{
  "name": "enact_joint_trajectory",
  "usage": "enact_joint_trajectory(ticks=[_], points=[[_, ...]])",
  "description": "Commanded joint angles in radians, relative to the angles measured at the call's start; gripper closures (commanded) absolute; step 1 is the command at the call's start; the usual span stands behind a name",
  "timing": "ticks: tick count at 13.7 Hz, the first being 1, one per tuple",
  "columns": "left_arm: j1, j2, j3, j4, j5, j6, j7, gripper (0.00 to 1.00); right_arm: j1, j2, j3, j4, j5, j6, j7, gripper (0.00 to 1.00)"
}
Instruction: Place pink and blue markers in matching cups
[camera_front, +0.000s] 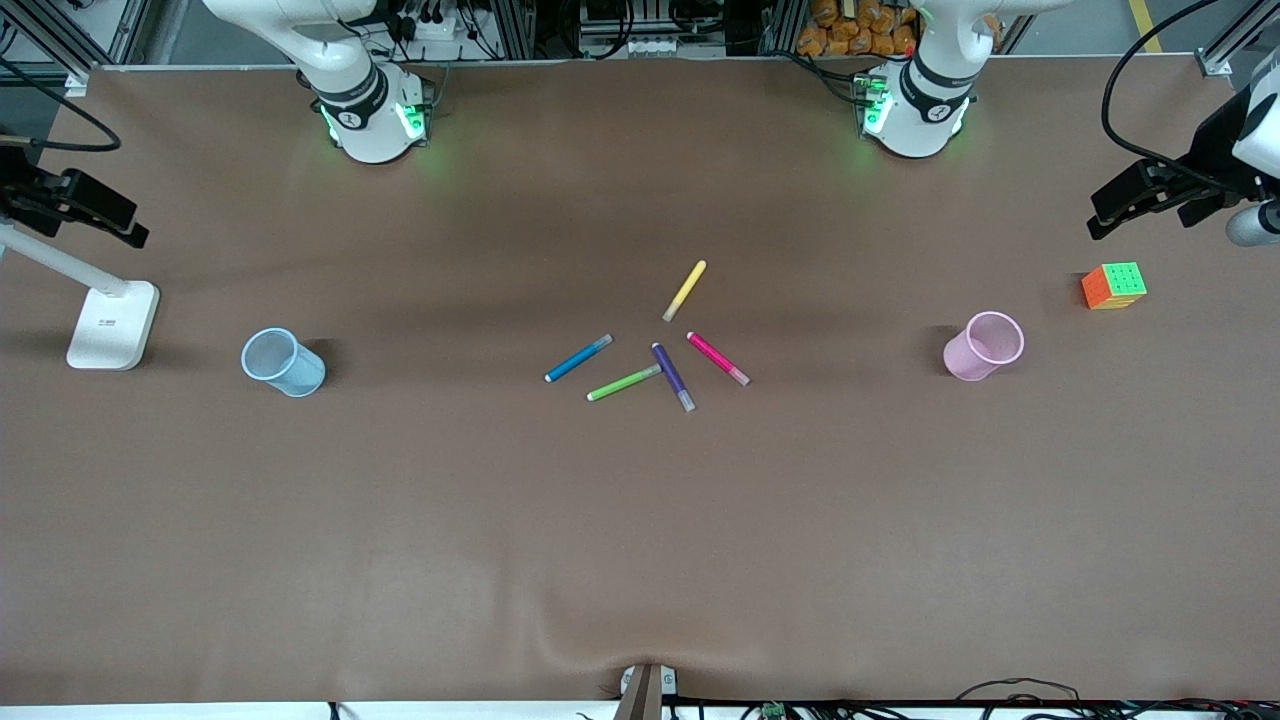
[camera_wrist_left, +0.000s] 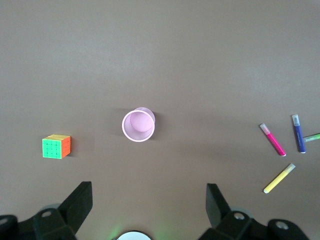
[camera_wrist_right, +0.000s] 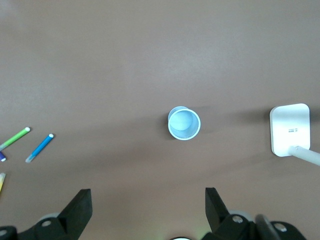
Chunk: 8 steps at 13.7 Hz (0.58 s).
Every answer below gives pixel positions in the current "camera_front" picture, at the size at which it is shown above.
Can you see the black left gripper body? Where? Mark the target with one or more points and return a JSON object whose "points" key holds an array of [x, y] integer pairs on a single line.
{"points": [[1212, 150]]}

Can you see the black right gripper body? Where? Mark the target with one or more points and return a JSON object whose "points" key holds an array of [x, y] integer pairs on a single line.
{"points": [[22, 188]]}

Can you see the pink marker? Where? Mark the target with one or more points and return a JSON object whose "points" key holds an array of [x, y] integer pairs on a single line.
{"points": [[718, 359]]}

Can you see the blue marker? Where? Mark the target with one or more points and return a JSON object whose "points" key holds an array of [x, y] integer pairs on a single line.
{"points": [[578, 358]]}

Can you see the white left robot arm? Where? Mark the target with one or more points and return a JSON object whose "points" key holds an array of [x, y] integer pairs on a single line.
{"points": [[925, 110]]}

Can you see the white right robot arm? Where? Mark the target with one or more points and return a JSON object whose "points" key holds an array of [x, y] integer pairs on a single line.
{"points": [[360, 130]]}

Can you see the colourful puzzle cube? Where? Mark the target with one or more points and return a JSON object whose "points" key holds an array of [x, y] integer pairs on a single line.
{"points": [[1112, 287]]}

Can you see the white desk lamp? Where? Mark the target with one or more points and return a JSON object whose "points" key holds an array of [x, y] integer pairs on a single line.
{"points": [[112, 330]]}

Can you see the pink plastic cup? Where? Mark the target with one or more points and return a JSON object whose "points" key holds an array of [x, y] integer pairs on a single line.
{"points": [[975, 358]]}

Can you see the blue plastic cup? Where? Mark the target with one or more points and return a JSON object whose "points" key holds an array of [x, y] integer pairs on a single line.
{"points": [[290, 372]]}

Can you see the orange packets pile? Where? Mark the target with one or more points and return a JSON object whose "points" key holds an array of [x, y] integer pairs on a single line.
{"points": [[850, 40]]}

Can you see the white power strip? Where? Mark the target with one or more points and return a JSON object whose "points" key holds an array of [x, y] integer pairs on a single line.
{"points": [[435, 30]]}

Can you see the yellow marker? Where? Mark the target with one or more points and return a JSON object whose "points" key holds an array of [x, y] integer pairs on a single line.
{"points": [[685, 291]]}

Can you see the purple marker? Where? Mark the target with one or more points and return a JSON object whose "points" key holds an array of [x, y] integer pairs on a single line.
{"points": [[673, 377]]}

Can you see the white terminal block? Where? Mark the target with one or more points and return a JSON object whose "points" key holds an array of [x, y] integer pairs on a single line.
{"points": [[650, 46]]}

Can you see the green marker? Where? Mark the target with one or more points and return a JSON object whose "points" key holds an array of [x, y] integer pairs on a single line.
{"points": [[624, 383]]}

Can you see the brown table cover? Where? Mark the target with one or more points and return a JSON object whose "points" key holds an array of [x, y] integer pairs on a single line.
{"points": [[640, 550]]}

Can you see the aluminium frame profile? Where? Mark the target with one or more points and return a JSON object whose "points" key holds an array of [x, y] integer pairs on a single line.
{"points": [[75, 80], [1215, 62]]}

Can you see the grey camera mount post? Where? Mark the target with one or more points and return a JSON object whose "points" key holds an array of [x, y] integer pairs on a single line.
{"points": [[645, 695]]}

